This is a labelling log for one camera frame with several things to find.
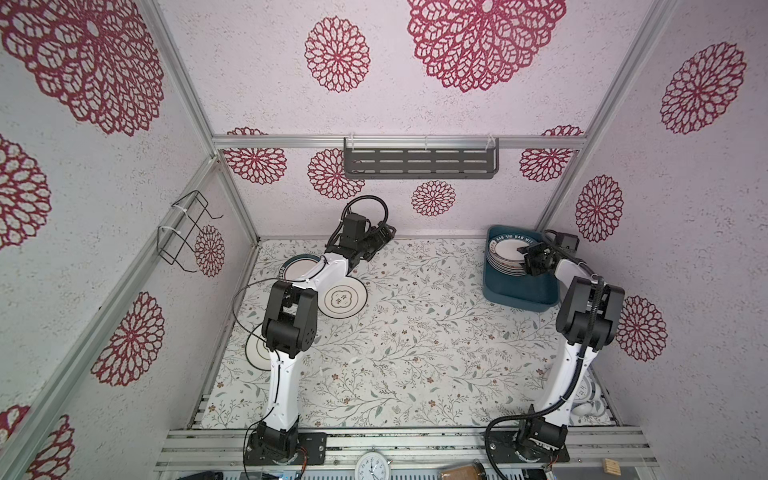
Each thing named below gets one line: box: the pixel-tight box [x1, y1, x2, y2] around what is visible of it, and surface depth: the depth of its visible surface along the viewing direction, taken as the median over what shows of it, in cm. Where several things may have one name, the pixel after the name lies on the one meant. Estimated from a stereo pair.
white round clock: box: [354, 451, 391, 480], surface depth 70 cm
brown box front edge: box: [440, 466, 479, 480], surface depth 69 cm
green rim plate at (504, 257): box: [487, 234, 536, 277], surface depth 111 cm
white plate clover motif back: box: [317, 276, 368, 319], surface depth 105 cm
